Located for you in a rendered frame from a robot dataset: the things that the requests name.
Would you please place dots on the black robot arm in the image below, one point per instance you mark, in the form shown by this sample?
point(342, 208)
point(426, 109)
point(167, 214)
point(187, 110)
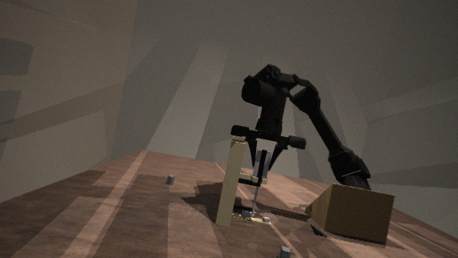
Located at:
point(270, 88)

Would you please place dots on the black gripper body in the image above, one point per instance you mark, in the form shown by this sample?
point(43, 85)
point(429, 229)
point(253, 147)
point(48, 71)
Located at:
point(270, 123)

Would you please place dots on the small grey cylinder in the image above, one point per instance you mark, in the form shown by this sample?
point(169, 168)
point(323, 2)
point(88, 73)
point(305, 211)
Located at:
point(170, 179)

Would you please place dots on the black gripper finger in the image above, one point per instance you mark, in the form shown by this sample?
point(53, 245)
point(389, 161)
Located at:
point(252, 145)
point(275, 154)

